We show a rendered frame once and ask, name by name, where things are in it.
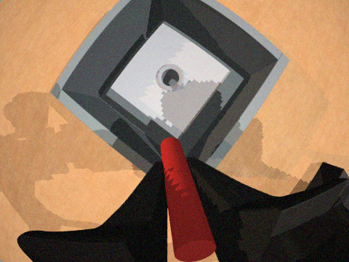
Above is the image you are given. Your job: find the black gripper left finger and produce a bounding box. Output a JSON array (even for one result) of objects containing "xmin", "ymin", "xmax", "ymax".
[{"xmin": 17, "ymin": 162, "xmax": 168, "ymax": 262}]

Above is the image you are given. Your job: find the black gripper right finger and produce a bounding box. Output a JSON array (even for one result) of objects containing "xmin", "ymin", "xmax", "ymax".
[{"xmin": 186, "ymin": 157, "xmax": 349, "ymax": 262}]

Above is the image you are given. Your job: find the red peg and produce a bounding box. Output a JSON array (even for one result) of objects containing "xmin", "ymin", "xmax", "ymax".
[{"xmin": 161, "ymin": 137, "xmax": 216, "ymax": 262}]

